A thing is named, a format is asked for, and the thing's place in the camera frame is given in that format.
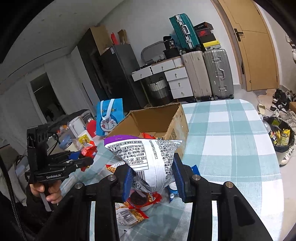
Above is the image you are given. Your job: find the white electric kettle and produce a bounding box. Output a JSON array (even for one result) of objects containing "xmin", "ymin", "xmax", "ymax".
[{"xmin": 68, "ymin": 116, "xmax": 86, "ymax": 138}]

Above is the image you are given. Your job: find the striped laundry basket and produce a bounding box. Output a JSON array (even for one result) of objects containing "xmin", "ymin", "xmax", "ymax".
[{"xmin": 148, "ymin": 77, "xmax": 171, "ymax": 106}]

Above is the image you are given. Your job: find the black refrigerator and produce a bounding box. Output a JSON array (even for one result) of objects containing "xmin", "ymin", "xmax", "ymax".
[{"xmin": 77, "ymin": 25, "xmax": 148, "ymax": 113}]

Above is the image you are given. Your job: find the blue Oreo snack packet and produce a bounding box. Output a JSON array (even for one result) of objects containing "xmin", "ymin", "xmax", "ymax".
[{"xmin": 166, "ymin": 165, "xmax": 200, "ymax": 203}]

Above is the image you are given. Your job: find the small red snack packet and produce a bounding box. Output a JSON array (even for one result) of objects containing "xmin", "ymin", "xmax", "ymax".
[{"xmin": 81, "ymin": 141, "xmax": 97, "ymax": 159}]

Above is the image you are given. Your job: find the black bag on desk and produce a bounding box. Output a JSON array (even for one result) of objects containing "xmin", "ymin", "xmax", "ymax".
[{"xmin": 163, "ymin": 36, "xmax": 180, "ymax": 59}]

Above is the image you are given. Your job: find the trash bin with wrappers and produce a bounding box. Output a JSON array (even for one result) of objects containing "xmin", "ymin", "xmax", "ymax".
[{"xmin": 263, "ymin": 116, "xmax": 295, "ymax": 167}]

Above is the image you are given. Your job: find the silver hard suitcase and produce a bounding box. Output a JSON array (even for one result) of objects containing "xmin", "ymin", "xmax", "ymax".
[{"xmin": 203, "ymin": 48, "xmax": 234, "ymax": 100}]

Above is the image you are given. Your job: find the red packet inside box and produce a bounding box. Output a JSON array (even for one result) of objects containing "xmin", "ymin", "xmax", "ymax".
[{"xmin": 138, "ymin": 133, "xmax": 157, "ymax": 140}]

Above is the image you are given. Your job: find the white drawer desk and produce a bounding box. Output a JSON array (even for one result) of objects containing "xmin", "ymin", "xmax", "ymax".
[{"xmin": 132, "ymin": 57, "xmax": 194, "ymax": 99}]

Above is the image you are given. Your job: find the brown SF cardboard box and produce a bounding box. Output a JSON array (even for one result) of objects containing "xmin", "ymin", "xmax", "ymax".
[{"xmin": 107, "ymin": 103, "xmax": 189, "ymax": 158}]

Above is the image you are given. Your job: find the purple white snack bag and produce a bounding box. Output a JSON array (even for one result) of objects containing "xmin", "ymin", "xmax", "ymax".
[{"xmin": 104, "ymin": 135, "xmax": 183, "ymax": 193}]

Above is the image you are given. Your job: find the wooden door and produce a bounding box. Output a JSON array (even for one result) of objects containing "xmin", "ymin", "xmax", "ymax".
[{"xmin": 212, "ymin": 1, "xmax": 279, "ymax": 91}]

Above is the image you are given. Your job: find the yellow snack box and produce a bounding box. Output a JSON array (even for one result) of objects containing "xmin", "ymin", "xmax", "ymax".
[{"xmin": 77, "ymin": 130, "xmax": 93, "ymax": 146}]

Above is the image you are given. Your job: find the teal hard suitcase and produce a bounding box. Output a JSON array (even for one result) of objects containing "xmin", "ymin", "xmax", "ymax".
[{"xmin": 169, "ymin": 13, "xmax": 201, "ymax": 50}]

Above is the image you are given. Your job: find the orange white noodle snack bag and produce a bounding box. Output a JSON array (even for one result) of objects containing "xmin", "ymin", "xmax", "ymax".
[{"xmin": 105, "ymin": 161, "xmax": 150, "ymax": 227}]

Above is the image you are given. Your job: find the person's left hand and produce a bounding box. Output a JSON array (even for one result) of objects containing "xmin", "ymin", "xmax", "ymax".
[{"xmin": 30, "ymin": 180, "xmax": 62, "ymax": 204}]

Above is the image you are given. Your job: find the blue Doraemon gift bag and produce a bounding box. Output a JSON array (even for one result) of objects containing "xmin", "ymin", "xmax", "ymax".
[{"xmin": 96, "ymin": 98, "xmax": 125, "ymax": 137}]

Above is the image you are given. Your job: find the beige hard suitcase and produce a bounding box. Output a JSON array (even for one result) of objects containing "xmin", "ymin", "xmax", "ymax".
[{"xmin": 181, "ymin": 51, "xmax": 212, "ymax": 99}]

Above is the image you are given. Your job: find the cookie bread clear packet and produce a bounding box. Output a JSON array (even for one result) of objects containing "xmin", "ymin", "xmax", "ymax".
[{"xmin": 127, "ymin": 190, "xmax": 162, "ymax": 211}]

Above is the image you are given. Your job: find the stack of shoe boxes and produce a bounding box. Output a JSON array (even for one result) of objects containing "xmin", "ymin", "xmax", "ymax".
[{"xmin": 194, "ymin": 22, "xmax": 221, "ymax": 52}]

